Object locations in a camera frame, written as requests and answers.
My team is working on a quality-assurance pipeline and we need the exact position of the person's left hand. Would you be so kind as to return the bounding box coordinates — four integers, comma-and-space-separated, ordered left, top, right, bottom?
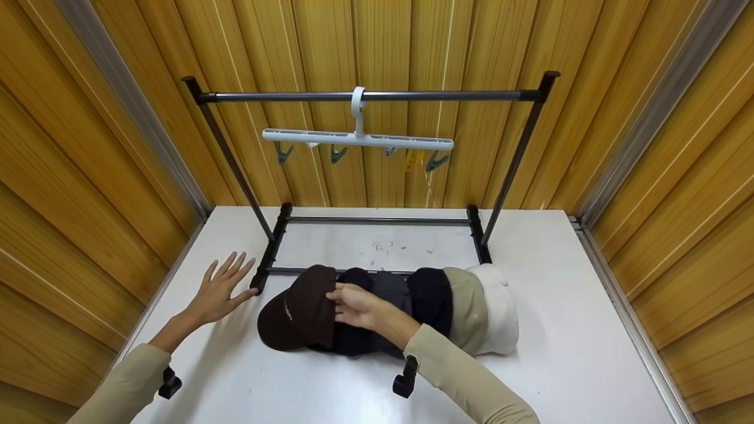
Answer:
186, 251, 259, 327

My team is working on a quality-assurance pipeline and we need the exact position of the person's right hand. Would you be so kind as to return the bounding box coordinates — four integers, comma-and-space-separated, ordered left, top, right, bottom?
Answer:
326, 283, 387, 331

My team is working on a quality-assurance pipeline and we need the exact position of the brown baseball cap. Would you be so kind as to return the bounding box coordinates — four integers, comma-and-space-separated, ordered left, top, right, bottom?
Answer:
257, 264, 338, 353

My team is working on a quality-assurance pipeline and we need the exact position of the person's right forearm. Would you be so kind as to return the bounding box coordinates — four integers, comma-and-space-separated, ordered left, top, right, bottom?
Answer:
373, 305, 540, 424

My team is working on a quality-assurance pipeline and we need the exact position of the person's left forearm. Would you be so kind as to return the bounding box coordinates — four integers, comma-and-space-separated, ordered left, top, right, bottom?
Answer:
67, 311, 206, 424

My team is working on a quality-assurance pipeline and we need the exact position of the black wrist band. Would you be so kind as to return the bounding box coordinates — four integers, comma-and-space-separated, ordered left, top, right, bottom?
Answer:
392, 355, 420, 399
157, 366, 183, 400

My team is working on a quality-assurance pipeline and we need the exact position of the row of stacked caps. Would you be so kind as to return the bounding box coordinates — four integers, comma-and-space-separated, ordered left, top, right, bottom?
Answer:
327, 263, 520, 359

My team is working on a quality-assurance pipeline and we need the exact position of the white clip hanger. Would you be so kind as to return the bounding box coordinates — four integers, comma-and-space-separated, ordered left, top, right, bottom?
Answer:
262, 87, 455, 173

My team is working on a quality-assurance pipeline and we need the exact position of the black metal garment rack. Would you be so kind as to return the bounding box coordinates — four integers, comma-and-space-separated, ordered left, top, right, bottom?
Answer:
181, 71, 561, 296

